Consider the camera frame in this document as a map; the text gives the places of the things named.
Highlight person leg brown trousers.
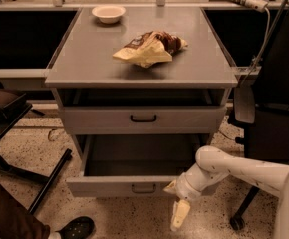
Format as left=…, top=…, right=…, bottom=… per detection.
left=0, top=185, right=50, bottom=239

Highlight black folding table left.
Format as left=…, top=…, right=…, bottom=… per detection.
left=0, top=102, right=73, bottom=215

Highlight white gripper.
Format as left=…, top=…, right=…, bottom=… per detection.
left=163, top=172, right=206, bottom=231

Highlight yellow brown chip bag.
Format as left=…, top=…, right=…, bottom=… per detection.
left=113, top=31, right=188, bottom=68

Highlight grey metal drawer cabinet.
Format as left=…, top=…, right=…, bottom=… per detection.
left=46, top=6, right=237, bottom=154

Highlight black shoe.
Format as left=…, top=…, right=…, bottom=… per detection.
left=58, top=216, right=95, bottom=239

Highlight grey drawer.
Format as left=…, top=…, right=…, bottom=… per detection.
left=67, top=134, right=200, bottom=197
left=59, top=106, right=226, bottom=135

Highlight black office chair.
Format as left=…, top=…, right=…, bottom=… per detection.
left=228, top=9, right=289, bottom=239

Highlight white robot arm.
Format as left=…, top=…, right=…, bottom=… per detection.
left=164, top=145, right=289, bottom=239

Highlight white bowl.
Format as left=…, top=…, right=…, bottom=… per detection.
left=92, top=5, right=126, bottom=24

